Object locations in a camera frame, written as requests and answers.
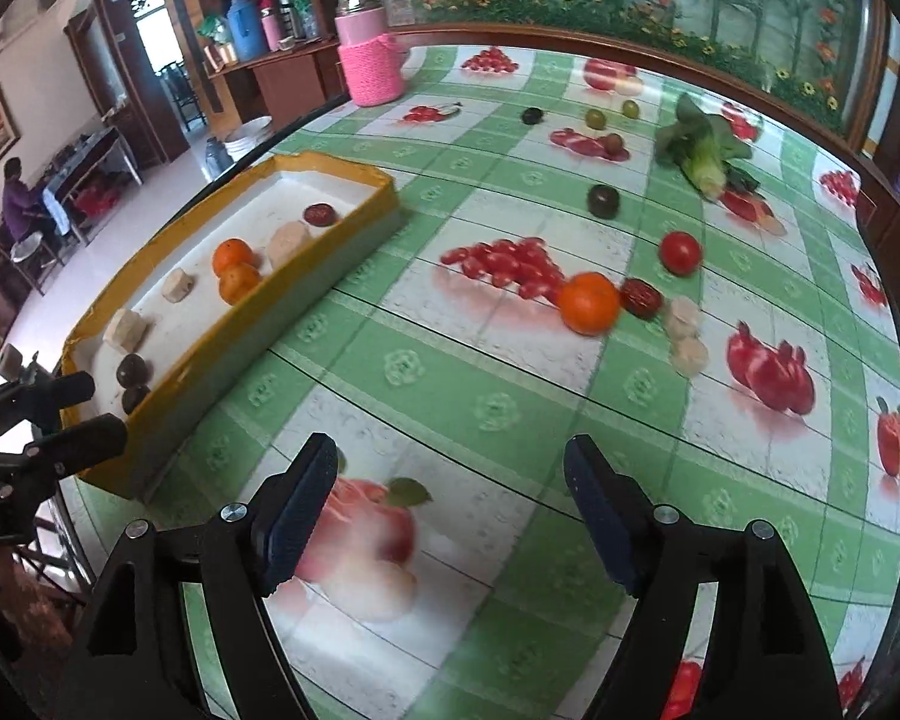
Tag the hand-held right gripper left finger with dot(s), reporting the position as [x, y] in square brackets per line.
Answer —
[300, 510]

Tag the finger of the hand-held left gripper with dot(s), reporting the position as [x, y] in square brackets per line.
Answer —
[64, 391]
[90, 441]

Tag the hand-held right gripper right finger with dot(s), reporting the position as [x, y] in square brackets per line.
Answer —
[600, 514]

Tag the yellow rimmed tray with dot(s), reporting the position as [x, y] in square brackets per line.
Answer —
[217, 217]

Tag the large beige sugarcane chunk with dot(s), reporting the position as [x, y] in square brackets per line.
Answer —
[289, 242]

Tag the red jujube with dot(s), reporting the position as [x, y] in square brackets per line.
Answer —
[640, 298]
[319, 214]

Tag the fruit print tablecloth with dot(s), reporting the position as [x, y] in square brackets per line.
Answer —
[457, 390]

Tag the red tomato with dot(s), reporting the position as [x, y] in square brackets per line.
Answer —
[680, 253]

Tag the dark purple plum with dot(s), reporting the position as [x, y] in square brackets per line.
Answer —
[604, 202]

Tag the stack of white bowls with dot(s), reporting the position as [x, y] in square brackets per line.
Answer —
[247, 137]

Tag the reddish brown small fruit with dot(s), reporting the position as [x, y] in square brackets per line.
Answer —
[613, 143]

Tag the green bok choy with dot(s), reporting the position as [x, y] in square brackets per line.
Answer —
[709, 157]

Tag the wooden side counter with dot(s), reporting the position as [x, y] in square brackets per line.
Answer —
[285, 82]

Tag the blue thermos jug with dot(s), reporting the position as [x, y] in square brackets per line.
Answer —
[244, 31]

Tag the pink bottle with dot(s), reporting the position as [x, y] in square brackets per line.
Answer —
[271, 28]

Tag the pink woven cover jar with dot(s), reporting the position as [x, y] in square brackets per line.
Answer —
[367, 60]

